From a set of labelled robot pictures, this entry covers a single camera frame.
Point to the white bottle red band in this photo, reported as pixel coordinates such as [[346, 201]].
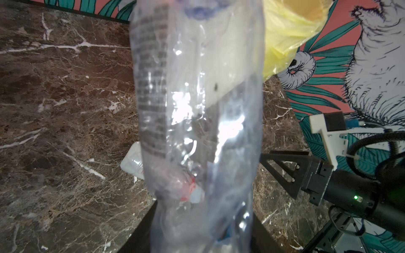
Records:
[[132, 164]]

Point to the yellow plastic bin liner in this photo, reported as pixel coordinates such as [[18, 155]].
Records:
[[288, 25]]

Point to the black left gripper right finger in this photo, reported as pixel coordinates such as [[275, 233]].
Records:
[[262, 241]]

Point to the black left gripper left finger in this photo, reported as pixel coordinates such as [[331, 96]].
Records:
[[139, 240]]

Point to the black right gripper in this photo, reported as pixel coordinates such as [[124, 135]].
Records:
[[380, 203]]

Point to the clear bottle white cap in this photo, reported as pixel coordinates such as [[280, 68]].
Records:
[[199, 89]]

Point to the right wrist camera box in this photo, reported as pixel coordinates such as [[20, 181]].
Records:
[[333, 127]]

